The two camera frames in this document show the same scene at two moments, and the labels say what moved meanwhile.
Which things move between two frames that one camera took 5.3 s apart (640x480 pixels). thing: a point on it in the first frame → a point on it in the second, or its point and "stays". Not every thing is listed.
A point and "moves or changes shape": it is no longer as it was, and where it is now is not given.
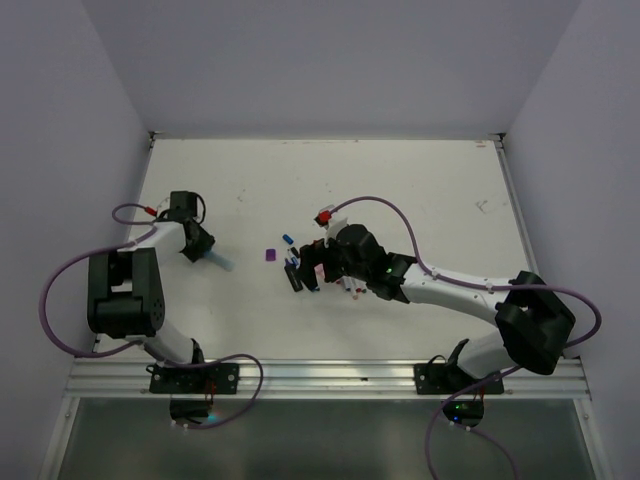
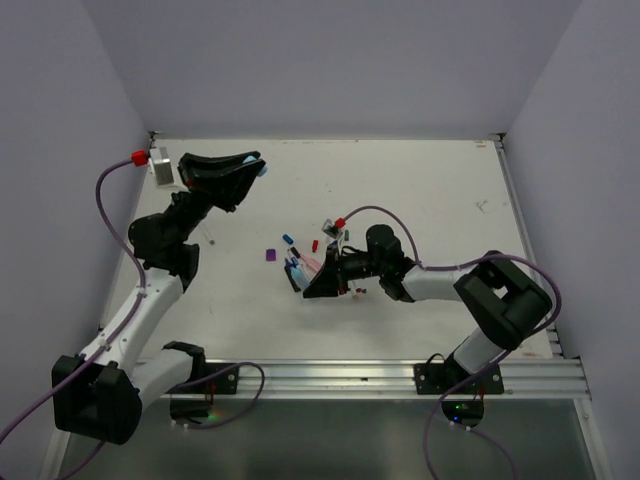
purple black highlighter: x=293 y=275 stays
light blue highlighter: x=223 y=262 moves or changes shape
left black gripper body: x=197 y=247 → x=203 y=188
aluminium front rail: x=524 y=379 stays
